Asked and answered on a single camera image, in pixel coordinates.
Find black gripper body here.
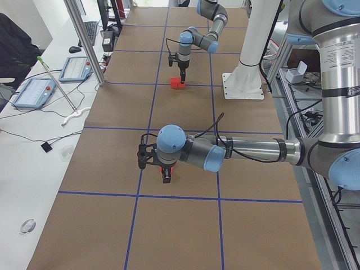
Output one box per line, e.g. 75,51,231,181
159,163,176,169
178,60,189,69

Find black power adapter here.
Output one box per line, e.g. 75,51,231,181
102,31,115,52

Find black keyboard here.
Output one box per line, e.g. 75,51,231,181
83,21,98,46

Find far blue teach pendant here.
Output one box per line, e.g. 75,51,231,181
58,57,92,83

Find blue teach pendant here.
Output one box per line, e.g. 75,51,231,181
58,57,92,83
12,78,56,109

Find black computer mouse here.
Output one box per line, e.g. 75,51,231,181
69,46,82,53

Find small white open box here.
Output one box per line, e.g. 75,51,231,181
285,61,308,84

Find small black square pad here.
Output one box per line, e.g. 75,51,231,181
41,142,53,153

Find metal rod with green tip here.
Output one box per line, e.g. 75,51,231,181
37,56,77,112

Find clear tape roll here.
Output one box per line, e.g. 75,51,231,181
19,219,37,235

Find near blue teach pendant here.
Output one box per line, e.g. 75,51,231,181
12,78,56,109

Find person in black clothes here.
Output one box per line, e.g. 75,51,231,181
1,13,42,89

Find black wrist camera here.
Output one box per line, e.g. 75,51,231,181
137,143,158,170
168,53,178,67

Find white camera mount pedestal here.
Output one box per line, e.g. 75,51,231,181
222,0,282,100

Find aluminium frame post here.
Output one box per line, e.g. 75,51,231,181
64,0,105,86

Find aluminium side frame rail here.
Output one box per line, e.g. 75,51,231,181
269,39,359,269

